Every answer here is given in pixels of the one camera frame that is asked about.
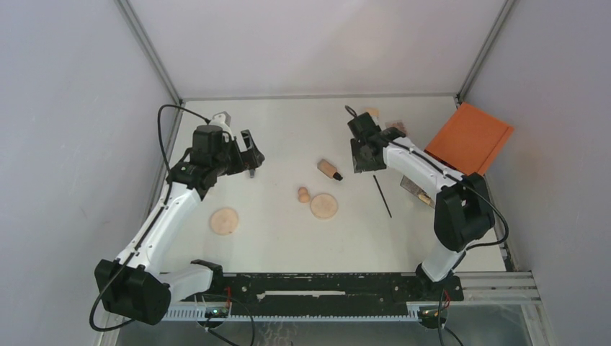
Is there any thin black eyeliner pencil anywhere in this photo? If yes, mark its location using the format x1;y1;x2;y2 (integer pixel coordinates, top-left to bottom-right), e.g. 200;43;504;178
373;174;393;218

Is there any round powder puff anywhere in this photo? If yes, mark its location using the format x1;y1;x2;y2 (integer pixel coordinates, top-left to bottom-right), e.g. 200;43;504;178
310;193;339;220
210;208;239;236

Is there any orange clear drawer organizer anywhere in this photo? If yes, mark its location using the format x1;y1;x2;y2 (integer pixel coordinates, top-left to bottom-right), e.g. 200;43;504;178
400;102;515;208

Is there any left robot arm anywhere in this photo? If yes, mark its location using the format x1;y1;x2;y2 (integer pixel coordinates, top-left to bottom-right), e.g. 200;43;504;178
89;115;391;331

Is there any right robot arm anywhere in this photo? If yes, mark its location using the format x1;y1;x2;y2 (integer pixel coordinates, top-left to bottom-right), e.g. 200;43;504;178
382;137;502;300

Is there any beige makeup sponge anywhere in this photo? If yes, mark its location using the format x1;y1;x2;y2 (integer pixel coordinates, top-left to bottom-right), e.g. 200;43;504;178
298;187;311;203

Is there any round beige powder jar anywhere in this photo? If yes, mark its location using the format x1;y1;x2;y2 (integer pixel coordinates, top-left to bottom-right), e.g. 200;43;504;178
365;107;380;118

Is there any clear blush palette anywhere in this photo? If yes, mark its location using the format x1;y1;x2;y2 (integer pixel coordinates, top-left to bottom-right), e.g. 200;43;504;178
385;120;408;134

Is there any beige foundation tube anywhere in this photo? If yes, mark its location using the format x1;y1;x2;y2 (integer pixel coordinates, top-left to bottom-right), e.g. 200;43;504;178
317;159;343;181

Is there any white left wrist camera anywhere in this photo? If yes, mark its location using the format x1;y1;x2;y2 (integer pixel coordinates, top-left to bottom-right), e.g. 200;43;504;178
209;111;233;138

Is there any left black cable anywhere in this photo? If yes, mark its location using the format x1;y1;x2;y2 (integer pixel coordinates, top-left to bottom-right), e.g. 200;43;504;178
89;104;213;332

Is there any black cable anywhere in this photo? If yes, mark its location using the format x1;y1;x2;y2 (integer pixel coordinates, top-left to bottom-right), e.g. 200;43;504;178
89;104;213;332
344;105;510;346

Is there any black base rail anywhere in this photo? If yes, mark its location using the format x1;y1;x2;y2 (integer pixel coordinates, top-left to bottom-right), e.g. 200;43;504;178
188;272;465;318

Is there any right black cable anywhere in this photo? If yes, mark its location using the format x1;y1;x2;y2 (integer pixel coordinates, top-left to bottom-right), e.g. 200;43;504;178
344;105;510;346

